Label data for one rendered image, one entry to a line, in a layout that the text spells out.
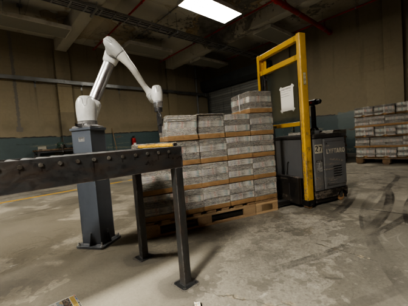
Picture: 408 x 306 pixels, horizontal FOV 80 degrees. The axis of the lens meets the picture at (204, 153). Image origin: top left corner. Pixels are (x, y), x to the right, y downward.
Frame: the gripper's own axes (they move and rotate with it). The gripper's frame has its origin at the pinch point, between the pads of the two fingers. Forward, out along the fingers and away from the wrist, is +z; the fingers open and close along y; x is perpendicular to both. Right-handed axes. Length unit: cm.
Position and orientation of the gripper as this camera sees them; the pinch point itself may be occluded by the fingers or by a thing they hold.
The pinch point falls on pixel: (159, 129)
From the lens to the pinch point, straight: 238.1
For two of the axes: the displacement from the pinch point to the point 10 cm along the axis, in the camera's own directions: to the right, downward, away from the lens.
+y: -3.9, -0.2, 9.2
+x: -9.2, 0.9, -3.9
